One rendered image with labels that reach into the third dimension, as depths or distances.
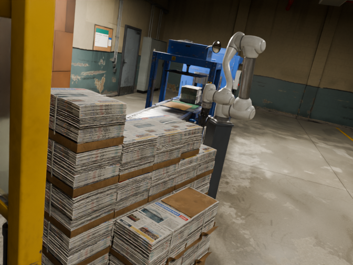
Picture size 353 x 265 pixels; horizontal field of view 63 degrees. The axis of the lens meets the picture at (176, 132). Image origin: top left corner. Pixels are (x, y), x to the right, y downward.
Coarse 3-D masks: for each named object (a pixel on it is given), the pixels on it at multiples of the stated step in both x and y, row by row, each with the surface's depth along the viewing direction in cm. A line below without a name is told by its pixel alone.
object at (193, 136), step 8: (184, 128) 210; (192, 128) 213; (200, 128) 221; (184, 136) 208; (192, 136) 214; (200, 136) 223; (184, 144) 209; (192, 144) 217; (200, 144) 226; (184, 152) 214
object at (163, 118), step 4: (156, 116) 231; (160, 116) 234; (164, 116) 236; (168, 116) 238; (172, 116) 241; (156, 120) 218; (160, 120) 221; (164, 120) 223; (168, 120) 226; (172, 120) 228
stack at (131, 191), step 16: (192, 160) 221; (208, 160) 245; (144, 176) 177; (160, 176) 191; (176, 176) 209; (192, 176) 229; (208, 176) 254; (128, 192) 169; (144, 192) 183; (112, 224) 167; (112, 240) 171
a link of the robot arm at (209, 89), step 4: (208, 84) 244; (212, 84) 244; (204, 88) 245; (208, 88) 242; (212, 88) 242; (204, 92) 245; (208, 92) 242; (212, 92) 241; (204, 96) 245; (208, 96) 243; (212, 96) 240; (204, 100) 246; (208, 100) 245; (212, 100) 243
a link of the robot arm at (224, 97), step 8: (232, 48) 251; (224, 56) 253; (232, 56) 253; (224, 64) 250; (224, 72) 248; (232, 80) 242; (224, 88) 237; (216, 96) 238; (224, 96) 234; (232, 96) 233; (224, 104) 237
